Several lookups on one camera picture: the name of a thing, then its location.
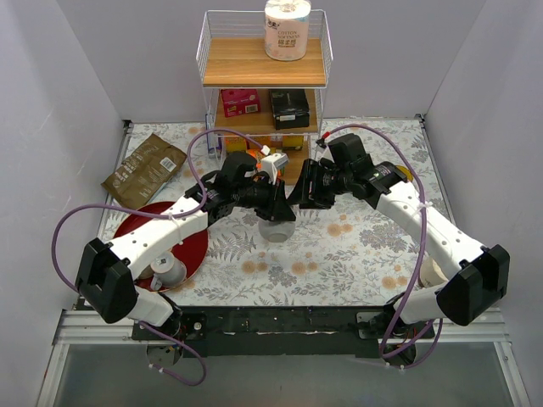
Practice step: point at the red round tray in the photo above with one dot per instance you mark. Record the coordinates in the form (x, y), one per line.
(191, 253)

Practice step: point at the brown coffee bag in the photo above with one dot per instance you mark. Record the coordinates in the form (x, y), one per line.
(144, 172)

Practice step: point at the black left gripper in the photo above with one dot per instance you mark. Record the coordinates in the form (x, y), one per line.
(273, 200)

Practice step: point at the white wire wooden shelf rack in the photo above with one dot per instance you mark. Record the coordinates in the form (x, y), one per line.
(231, 55)

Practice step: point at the grey mug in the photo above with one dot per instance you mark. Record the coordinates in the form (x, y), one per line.
(168, 271)

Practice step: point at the paper cup with crumpled paper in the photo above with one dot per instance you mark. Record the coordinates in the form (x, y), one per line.
(430, 274)

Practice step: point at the black box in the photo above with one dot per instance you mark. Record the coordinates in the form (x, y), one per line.
(290, 108)

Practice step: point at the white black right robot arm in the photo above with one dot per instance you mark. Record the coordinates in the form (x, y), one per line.
(476, 276)

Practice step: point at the yellow sponge pack rear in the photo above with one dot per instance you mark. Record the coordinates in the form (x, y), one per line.
(237, 144)

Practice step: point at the wrapped toilet paper roll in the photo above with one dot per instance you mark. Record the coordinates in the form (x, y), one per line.
(287, 29)

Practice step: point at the yellow black mug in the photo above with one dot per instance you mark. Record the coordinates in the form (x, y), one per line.
(405, 172)

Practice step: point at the floral tablecloth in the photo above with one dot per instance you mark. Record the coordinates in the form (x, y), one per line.
(348, 255)

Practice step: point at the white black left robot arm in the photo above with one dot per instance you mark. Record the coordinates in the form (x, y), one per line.
(108, 271)

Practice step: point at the pink red box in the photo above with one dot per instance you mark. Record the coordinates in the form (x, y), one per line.
(236, 102)

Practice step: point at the white mug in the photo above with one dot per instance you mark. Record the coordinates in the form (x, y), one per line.
(276, 231)

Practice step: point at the black base bar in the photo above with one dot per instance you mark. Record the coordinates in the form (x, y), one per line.
(281, 330)

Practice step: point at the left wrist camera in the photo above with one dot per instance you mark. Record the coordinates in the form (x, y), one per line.
(273, 164)

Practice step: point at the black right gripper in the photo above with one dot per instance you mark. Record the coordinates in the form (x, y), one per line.
(314, 186)

